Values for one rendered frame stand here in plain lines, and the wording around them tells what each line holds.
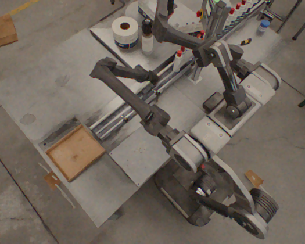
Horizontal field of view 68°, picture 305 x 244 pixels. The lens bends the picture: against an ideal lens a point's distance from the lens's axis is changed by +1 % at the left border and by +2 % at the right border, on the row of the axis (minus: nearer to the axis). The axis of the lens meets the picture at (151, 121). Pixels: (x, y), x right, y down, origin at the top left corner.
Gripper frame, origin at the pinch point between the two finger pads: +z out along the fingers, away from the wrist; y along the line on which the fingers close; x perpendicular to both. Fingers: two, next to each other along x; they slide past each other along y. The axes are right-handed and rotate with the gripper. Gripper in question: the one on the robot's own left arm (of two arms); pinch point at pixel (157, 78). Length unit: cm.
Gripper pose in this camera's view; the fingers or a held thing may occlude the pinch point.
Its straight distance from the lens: 169.2
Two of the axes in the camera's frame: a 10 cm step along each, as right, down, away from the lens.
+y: -7.0, -6.6, 2.7
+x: -5.7, 7.4, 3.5
